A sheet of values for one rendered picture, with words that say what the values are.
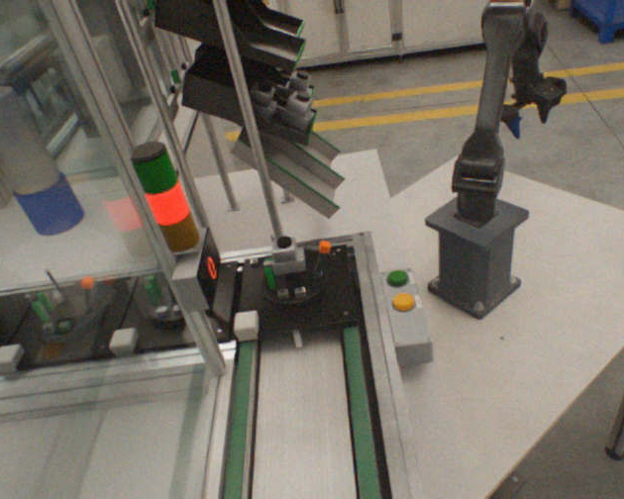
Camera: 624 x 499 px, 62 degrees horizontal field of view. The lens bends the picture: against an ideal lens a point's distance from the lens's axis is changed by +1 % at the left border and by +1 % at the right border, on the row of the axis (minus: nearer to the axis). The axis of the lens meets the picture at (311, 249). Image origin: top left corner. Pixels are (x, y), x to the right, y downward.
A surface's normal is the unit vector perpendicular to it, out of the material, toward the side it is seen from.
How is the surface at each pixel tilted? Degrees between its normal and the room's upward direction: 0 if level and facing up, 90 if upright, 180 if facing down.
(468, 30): 89
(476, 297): 90
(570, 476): 0
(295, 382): 0
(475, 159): 46
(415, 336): 0
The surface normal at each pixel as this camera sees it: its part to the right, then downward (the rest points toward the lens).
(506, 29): -0.49, 0.24
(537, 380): -0.16, -0.77
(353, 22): -0.11, 0.63
